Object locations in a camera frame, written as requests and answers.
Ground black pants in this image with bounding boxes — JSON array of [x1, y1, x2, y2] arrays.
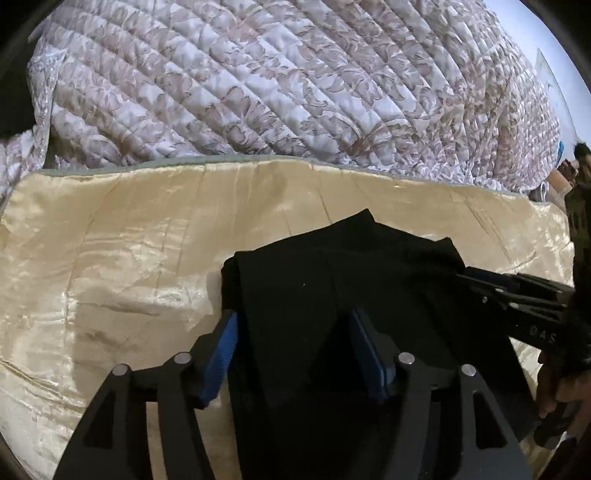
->
[[221, 209, 539, 480]]

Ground person's right hand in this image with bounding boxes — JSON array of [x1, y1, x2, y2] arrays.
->
[[536, 356, 591, 415]]

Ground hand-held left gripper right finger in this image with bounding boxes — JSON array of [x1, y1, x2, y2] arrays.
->
[[348, 308, 532, 480]]

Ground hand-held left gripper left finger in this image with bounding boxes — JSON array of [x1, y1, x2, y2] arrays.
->
[[53, 309, 240, 480]]

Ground floral quilted bedspread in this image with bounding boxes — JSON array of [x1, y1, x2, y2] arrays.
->
[[0, 0, 563, 204]]

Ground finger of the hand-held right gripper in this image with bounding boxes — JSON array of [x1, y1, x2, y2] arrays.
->
[[466, 286, 567, 325], [455, 269, 574, 299]]

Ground cardboard box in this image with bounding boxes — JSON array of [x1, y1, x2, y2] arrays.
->
[[547, 159, 578, 199]]

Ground golden satin blanket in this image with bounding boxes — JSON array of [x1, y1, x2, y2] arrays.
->
[[0, 157, 578, 480]]

